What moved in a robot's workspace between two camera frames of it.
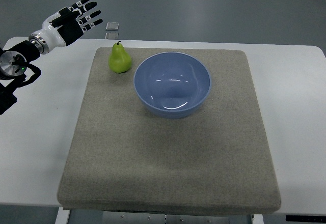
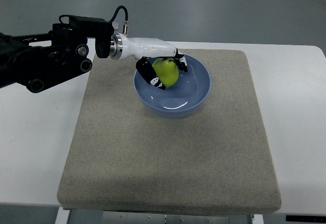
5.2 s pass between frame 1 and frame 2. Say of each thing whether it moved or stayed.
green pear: moved
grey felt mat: stayed
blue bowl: stayed
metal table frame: stayed
